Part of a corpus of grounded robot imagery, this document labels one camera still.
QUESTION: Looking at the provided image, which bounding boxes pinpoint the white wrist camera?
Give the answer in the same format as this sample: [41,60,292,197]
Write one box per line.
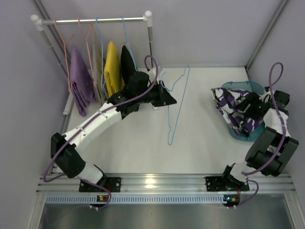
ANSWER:
[259,86,274,104]
[148,66,163,79]

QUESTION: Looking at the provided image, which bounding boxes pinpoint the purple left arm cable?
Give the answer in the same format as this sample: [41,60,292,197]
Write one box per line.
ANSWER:
[42,55,159,210]

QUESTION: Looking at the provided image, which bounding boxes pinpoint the purple camouflage trousers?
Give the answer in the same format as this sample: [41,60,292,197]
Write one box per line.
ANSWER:
[211,87,271,137]

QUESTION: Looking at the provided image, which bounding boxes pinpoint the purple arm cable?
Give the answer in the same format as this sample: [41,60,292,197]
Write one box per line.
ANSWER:
[42,55,159,210]
[235,62,290,210]

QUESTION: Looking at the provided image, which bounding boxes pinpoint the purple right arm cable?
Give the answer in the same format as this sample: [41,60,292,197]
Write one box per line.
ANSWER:
[235,62,290,210]

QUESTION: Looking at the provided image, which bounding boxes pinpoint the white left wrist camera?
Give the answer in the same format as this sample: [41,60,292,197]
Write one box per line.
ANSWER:
[148,66,163,79]

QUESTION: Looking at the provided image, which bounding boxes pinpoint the white and metal clothes rack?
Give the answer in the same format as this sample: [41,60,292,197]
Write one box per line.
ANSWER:
[31,11,160,117]

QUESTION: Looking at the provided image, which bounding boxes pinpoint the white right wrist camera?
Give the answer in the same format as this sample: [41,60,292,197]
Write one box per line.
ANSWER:
[259,86,274,104]

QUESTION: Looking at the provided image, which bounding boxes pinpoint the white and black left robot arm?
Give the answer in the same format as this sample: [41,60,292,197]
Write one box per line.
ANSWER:
[51,72,177,187]

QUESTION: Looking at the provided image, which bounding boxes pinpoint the grey trousers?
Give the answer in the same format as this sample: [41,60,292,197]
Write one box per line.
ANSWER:
[91,43,106,105]

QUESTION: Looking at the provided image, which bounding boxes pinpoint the pink wire hanger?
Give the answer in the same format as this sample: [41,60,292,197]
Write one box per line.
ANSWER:
[53,18,75,92]
[77,17,97,88]

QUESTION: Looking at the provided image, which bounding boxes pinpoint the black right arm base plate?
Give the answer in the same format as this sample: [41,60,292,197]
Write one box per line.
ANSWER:
[205,176,250,192]

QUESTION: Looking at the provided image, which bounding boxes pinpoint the teal plastic bin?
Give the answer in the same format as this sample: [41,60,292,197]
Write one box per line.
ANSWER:
[222,81,264,142]

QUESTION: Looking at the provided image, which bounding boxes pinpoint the black trousers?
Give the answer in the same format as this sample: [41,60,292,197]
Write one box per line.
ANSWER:
[121,45,137,91]

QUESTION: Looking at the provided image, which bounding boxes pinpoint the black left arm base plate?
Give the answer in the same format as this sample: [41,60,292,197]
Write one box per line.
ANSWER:
[79,177,121,193]

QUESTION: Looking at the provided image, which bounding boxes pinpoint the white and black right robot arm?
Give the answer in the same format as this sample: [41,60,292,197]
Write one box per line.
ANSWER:
[213,88,299,188]

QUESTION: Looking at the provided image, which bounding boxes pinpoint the aluminium mounting rail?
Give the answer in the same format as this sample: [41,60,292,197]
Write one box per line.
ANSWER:
[34,174,296,206]

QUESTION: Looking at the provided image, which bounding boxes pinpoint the yellow trousers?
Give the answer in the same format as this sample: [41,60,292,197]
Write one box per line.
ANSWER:
[104,41,125,97]

